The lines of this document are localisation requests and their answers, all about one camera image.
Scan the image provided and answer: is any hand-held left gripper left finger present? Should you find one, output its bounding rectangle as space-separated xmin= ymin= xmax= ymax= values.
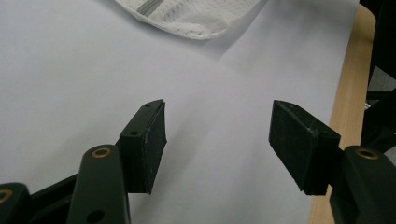
xmin=119 ymin=99 xmax=168 ymax=195

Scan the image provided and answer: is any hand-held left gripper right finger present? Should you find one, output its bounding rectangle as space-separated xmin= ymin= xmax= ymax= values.
xmin=268 ymin=100 xmax=342 ymax=196

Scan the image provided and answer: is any white mesh laundry bag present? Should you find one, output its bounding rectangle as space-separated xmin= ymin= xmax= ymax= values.
xmin=113 ymin=0 xmax=262 ymax=41

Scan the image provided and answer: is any black tripod stand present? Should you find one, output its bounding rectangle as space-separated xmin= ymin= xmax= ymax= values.
xmin=359 ymin=0 xmax=396 ymax=155

